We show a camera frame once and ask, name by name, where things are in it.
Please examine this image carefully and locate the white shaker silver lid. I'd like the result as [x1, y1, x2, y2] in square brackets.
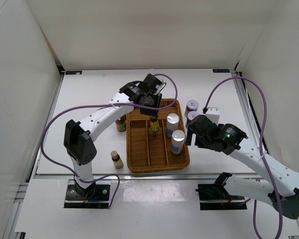
[171, 129, 185, 154]
[166, 113, 179, 138]

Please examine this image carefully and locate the small yellow bottle beige cap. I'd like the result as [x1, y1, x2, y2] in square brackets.
[150, 116, 159, 132]

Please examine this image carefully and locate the dark jar white lid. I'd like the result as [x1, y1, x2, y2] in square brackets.
[184, 100, 199, 117]
[185, 111, 199, 128]

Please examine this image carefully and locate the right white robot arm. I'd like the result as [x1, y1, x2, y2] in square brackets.
[186, 115, 299, 220]

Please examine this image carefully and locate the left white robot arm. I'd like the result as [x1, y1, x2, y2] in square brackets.
[64, 74, 164, 200]

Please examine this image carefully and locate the brown wicker divided basket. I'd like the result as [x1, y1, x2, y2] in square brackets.
[127, 101, 190, 173]

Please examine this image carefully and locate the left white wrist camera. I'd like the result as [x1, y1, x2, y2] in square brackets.
[156, 79, 166, 95]

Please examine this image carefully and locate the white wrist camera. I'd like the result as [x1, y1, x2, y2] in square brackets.
[156, 79, 166, 95]
[205, 107, 220, 124]

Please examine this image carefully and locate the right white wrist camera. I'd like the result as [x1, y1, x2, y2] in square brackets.
[205, 107, 220, 124]

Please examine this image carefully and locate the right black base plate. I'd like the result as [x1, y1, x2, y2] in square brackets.
[195, 184, 247, 211]

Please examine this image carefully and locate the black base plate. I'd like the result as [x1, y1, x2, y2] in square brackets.
[63, 180, 111, 209]
[195, 184, 247, 211]

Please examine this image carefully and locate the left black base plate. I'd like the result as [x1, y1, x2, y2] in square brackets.
[63, 180, 111, 209]

